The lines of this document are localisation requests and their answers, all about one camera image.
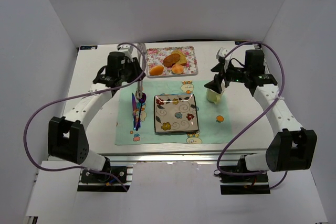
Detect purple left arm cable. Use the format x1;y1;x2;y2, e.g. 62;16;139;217
23;41;146;191

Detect aluminium table frame rail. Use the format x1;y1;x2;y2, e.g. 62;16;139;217
34;148;274;183

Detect black label sticker left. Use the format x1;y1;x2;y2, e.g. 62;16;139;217
79;45;98;50

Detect brown round pastry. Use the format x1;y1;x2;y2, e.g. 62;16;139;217
163;54;180;68

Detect square floral plate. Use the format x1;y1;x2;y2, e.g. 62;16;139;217
154;93;199;134

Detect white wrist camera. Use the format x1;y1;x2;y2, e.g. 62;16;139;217
117;44;133;55
216;47;228;60

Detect black label sticker right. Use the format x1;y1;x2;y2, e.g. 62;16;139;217
234;40;253;46

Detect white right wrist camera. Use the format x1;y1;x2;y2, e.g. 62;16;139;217
216;47;228;60

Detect round orange bread roll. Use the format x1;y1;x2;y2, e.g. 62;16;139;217
171;64;184;74

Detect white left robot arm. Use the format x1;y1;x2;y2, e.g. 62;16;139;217
48;51;146;177

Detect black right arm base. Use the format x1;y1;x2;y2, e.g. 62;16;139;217
214;159;270;195

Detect light green cartoon placemat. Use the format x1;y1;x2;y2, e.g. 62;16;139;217
115;80;233;146

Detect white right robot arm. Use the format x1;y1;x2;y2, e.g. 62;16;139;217
204;48;317;176

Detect pale yellow mug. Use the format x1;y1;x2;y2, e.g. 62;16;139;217
206;83;225;104

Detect floral rectangular tray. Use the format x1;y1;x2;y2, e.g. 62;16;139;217
146;46;198;78

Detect metal tongs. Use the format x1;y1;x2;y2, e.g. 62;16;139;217
135;42;146;101

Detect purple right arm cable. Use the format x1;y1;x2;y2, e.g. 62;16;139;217
213;40;287;190

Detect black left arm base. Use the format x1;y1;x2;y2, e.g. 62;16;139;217
77;166;133;193

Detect black label sticker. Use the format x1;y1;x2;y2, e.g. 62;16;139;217
234;40;253;46
79;45;98;50

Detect yellow bread slice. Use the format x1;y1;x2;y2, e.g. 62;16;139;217
172;50;187;66

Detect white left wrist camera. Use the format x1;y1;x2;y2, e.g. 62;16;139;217
117;44;133;55

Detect iridescent purple spoon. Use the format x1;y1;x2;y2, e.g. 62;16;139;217
135;93;146;131

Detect iridescent purple knife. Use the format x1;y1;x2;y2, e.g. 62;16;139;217
132;93;137;130

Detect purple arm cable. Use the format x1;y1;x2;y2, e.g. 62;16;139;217
23;41;146;191
213;40;287;190

